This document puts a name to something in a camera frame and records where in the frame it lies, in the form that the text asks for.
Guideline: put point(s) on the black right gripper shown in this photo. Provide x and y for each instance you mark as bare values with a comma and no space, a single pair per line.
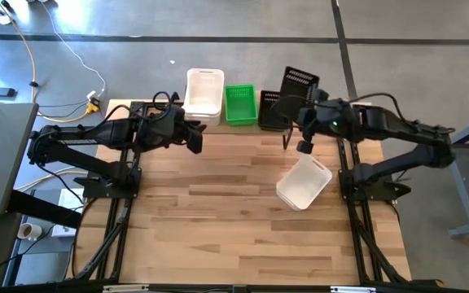
316,118

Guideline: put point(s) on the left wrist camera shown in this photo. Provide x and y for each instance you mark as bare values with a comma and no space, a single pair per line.
196,142

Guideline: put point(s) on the yellow plug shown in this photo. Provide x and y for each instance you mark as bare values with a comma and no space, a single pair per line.
93,108

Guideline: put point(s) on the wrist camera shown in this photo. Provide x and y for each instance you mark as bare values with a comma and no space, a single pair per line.
305,147
196,142

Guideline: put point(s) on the grey-blue table frame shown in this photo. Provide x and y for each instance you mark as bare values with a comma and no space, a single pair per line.
466,191

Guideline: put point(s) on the black aluminium side frame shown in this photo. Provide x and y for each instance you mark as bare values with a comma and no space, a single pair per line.
125,159
342,158

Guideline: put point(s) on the white cup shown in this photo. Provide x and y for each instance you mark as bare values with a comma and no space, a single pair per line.
31,232

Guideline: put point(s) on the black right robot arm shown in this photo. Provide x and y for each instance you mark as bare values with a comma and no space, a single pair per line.
405,130

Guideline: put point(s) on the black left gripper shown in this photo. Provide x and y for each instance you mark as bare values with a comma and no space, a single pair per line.
173,130

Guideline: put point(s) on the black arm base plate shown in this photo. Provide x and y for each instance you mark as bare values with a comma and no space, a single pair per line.
381,189
96,187

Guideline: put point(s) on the white plug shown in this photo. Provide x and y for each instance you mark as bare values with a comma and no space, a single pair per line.
92,94

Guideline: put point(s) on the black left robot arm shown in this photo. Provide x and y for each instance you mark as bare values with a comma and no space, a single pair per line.
96,132

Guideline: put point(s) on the black aluminium crossbar with plates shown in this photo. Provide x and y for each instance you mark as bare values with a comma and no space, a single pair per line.
177,289

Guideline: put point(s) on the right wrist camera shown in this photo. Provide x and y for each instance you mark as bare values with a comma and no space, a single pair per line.
305,147

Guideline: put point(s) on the grey desk top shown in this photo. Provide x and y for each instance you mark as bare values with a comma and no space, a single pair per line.
2,154

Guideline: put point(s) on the silver label plate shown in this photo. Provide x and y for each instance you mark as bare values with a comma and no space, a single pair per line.
352,289
124,288

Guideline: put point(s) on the black desk beam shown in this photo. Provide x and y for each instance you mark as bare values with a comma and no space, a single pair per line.
43,209

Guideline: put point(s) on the white box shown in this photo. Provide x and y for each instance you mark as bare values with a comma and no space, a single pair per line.
69,199

